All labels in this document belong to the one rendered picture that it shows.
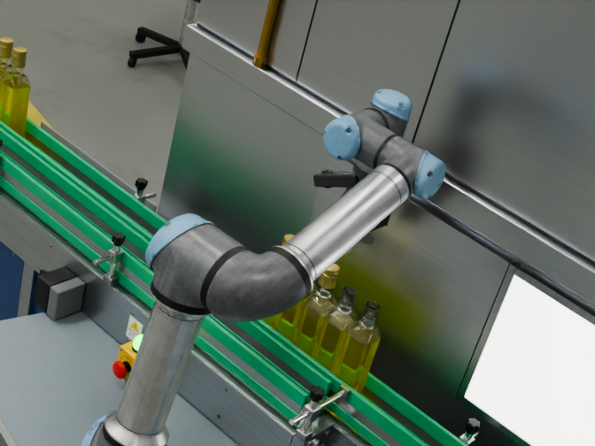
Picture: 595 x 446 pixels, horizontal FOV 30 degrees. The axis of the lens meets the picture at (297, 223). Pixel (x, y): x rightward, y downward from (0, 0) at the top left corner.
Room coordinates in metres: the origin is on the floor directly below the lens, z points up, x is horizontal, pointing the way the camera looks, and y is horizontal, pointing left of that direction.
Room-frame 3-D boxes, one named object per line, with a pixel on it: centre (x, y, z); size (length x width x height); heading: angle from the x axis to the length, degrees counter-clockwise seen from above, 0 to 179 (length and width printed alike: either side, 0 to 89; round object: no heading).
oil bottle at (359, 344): (1.85, -0.19, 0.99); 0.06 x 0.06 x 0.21; 56
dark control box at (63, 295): (2.07, 0.49, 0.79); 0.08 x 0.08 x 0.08; 56
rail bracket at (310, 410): (1.73, -0.14, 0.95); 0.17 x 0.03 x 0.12; 146
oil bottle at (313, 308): (1.92, -0.09, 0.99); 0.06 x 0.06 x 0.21; 55
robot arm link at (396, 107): (1.90, -0.11, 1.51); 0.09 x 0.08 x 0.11; 148
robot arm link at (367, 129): (1.81, -0.07, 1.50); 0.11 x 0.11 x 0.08; 58
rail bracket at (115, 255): (2.03, 0.38, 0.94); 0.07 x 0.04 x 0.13; 146
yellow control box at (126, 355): (1.92, 0.25, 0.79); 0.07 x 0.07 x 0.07; 56
